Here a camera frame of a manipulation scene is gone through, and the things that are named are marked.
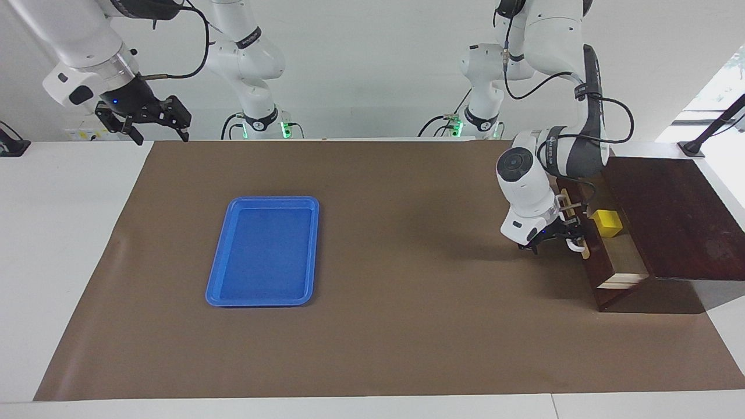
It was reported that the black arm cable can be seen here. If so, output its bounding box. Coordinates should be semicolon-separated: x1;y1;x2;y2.
140;3;211;81
495;0;635;213

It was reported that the dark wooden drawer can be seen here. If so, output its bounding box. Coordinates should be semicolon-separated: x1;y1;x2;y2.
553;175;651;292

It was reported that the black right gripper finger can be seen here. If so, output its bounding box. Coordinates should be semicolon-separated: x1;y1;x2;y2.
161;95;193;143
95;102;145;147

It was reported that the black base cable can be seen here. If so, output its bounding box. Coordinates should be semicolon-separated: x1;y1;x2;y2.
220;112;245;140
418;87;473;139

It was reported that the white wall outlet box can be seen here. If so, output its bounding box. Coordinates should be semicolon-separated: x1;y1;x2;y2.
64;128;126;141

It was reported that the blue plastic tray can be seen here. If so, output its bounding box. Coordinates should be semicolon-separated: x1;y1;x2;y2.
205;196;320;308

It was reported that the black table clamp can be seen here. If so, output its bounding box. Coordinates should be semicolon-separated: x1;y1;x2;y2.
0;121;31;158

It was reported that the dark wooden drawer cabinet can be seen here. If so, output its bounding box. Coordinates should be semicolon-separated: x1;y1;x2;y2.
595;155;745;315

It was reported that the yellow cube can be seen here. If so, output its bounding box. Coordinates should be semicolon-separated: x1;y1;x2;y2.
589;209;623;239

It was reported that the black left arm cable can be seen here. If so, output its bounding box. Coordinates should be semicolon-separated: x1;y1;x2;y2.
495;0;635;213

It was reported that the brown table mat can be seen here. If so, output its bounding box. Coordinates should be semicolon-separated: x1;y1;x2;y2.
33;140;745;401

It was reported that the black camera stand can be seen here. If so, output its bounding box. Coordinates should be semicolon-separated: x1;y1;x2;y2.
678;93;745;159

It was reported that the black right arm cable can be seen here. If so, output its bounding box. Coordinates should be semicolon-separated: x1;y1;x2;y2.
140;3;211;81

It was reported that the white drawer handle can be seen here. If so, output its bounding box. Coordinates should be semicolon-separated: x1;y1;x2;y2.
556;195;586;255

